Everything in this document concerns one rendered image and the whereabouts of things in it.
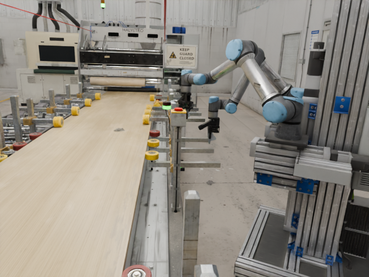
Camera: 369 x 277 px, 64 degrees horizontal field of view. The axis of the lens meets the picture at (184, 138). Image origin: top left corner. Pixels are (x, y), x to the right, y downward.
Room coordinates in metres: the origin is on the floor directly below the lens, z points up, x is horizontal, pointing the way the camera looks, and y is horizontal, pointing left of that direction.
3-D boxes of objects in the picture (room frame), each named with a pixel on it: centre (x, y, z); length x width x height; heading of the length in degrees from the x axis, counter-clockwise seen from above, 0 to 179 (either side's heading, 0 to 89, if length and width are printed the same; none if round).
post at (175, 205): (1.36, 0.03, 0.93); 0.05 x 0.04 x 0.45; 4
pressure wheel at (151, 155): (1.65, 0.19, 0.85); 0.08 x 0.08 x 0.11
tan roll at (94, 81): (4.42, 0.81, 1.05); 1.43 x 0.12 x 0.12; 94
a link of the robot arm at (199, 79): (2.02, -0.08, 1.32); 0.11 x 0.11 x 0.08; 43
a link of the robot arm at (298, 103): (1.63, -0.59, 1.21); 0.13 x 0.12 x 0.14; 133
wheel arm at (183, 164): (1.66, -0.01, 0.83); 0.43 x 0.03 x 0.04; 94
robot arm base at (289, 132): (1.63, -0.60, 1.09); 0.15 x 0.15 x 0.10
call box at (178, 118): (1.36, 0.03, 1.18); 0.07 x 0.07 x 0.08; 4
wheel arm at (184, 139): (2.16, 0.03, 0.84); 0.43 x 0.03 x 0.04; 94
